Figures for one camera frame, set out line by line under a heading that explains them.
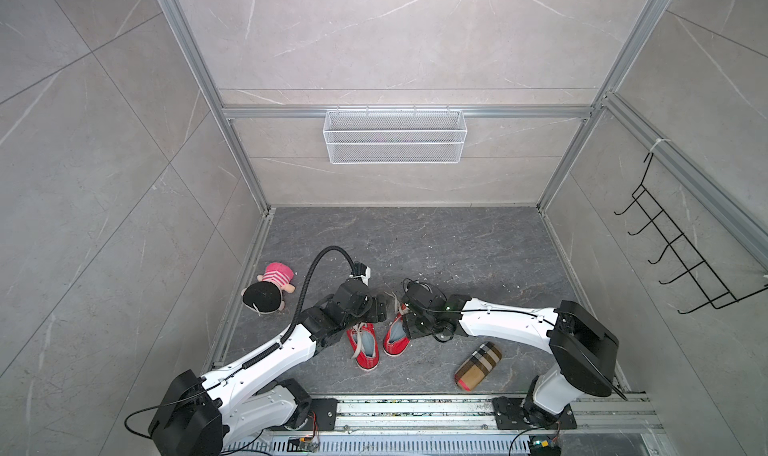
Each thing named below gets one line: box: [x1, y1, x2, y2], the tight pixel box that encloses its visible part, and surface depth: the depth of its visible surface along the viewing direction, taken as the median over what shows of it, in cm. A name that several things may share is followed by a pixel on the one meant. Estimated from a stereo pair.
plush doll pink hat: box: [241, 262, 297, 316], surface depth 92 cm
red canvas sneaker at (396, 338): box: [383, 304, 411, 357], surface depth 83 cm
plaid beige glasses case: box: [454, 342, 503, 392], surface depth 80 cm
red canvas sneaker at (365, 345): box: [347, 322, 380, 372], surface depth 81 cm
